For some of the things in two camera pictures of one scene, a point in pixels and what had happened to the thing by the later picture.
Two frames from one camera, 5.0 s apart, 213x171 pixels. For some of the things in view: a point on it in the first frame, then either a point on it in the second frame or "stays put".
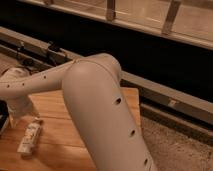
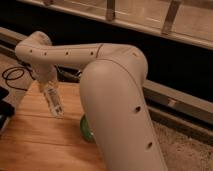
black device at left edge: x=4 y=112 stays put
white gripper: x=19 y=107 → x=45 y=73
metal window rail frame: x=180 y=110 stays put
